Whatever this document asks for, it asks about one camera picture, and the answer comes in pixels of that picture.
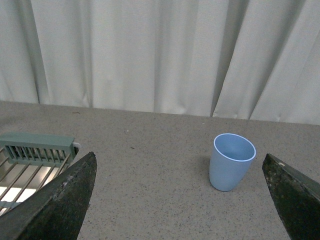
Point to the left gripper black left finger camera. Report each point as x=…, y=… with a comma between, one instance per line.
x=56, y=211

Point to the light blue plastic cup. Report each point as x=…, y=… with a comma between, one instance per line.
x=230, y=160

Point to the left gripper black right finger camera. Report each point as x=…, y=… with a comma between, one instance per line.
x=296, y=198

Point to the white pleated curtain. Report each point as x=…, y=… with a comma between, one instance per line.
x=240, y=59

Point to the green dish drying rack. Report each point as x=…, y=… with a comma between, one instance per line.
x=29, y=161

